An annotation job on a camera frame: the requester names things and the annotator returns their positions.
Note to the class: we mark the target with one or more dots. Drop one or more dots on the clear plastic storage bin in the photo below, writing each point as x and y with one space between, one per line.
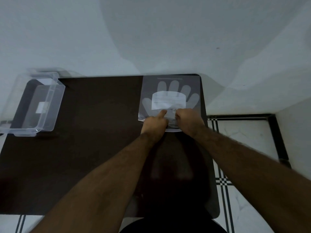
31 104

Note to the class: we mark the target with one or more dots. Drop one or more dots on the person's left forearm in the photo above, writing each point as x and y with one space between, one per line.
97 189

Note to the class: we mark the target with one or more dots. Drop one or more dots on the person's right forearm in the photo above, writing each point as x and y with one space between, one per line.
255 177

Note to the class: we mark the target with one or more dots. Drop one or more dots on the person's black clothing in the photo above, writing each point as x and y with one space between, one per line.
173 224

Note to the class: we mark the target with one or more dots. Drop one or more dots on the person's right hand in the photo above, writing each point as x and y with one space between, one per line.
190 123

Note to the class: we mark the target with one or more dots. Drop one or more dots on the person's left thumb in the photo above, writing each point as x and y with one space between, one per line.
162 113

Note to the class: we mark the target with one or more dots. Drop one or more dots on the person's left hand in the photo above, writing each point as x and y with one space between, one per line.
153 126

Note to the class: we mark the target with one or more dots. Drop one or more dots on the person's right fingers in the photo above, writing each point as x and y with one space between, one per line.
179 115

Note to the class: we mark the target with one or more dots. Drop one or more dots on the clear plastic glove packet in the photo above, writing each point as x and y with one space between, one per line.
170 99

